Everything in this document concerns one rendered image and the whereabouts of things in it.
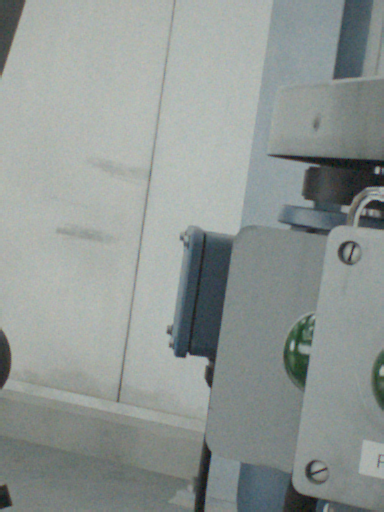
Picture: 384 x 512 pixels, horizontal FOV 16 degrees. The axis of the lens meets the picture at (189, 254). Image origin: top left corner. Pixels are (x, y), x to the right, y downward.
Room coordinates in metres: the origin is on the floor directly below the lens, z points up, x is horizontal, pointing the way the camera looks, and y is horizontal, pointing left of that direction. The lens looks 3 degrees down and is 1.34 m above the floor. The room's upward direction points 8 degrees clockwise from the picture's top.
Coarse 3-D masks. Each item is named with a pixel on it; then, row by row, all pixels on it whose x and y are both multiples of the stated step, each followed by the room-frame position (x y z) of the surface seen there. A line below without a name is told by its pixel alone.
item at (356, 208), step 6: (366, 192) 0.59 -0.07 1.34; (372, 192) 0.59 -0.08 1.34; (378, 192) 0.59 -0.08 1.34; (360, 198) 0.60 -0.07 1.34; (366, 198) 0.59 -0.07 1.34; (372, 198) 0.59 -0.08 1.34; (378, 198) 0.59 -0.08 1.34; (354, 204) 0.60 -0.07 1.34; (360, 204) 0.60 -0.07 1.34; (348, 210) 0.61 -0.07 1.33; (354, 210) 0.61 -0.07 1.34; (360, 210) 0.61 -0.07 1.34; (348, 216) 0.62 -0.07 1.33; (354, 216) 0.61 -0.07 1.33; (360, 216) 0.61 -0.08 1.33; (348, 222) 0.62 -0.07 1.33; (354, 222) 0.62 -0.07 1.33
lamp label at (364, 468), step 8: (368, 448) 0.43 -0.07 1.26; (376, 448) 0.43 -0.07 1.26; (368, 456) 0.43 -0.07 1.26; (376, 456) 0.43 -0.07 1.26; (360, 464) 0.43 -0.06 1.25; (368, 464) 0.43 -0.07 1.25; (376, 464) 0.42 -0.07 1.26; (360, 472) 0.43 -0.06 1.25; (368, 472) 0.43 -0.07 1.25; (376, 472) 0.42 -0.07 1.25
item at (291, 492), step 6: (288, 486) 0.50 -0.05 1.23; (288, 492) 0.50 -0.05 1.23; (294, 492) 0.50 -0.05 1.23; (288, 498) 0.50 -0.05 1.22; (294, 498) 0.50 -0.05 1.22; (300, 498) 0.50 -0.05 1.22; (306, 498) 0.50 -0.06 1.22; (312, 498) 0.50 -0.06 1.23; (318, 498) 0.50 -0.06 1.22; (288, 504) 0.50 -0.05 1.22; (294, 504) 0.50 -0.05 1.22; (300, 504) 0.50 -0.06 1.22; (306, 504) 0.50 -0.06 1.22; (312, 504) 0.50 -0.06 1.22; (288, 510) 0.50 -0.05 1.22; (294, 510) 0.50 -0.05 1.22; (300, 510) 0.50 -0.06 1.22; (306, 510) 0.50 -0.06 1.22; (312, 510) 0.50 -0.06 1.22
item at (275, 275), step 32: (256, 256) 0.91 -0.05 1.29; (288, 256) 0.90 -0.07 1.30; (320, 256) 0.89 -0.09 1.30; (256, 288) 0.91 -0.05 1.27; (288, 288) 0.90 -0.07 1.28; (320, 288) 0.89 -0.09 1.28; (224, 320) 0.91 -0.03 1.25; (256, 320) 0.90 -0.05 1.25; (288, 320) 0.90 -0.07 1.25; (224, 352) 0.91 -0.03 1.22; (256, 352) 0.90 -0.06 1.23; (224, 384) 0.91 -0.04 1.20; (256, 384) 0.90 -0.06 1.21; (288, 384) 0.89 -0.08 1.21; (224, 416) 0.91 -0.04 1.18; (256, 416) 0.90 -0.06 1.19; (288, 416) 0.89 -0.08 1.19; (224, 448) 0.91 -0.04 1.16; (256, 448) 0.90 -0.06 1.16; (288, 448) 0.89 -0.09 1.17
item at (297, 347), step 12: (312, 312) 0.46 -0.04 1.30; (300, 324) 0.45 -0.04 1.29; (312, 324) 0.45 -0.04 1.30; (288, 336) 0.45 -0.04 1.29; (300, 336) 0.45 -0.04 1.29; (312, 336) 0.45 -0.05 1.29; (288, 348) 0.45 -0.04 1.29; (300, 348) 0.45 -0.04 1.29; (288, 360) 0.45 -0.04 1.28; (300, 360) 0.45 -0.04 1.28; (288, 372) 0.45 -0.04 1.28; (300, 372) 0.45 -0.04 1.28; (300, 384) 0.45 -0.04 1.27
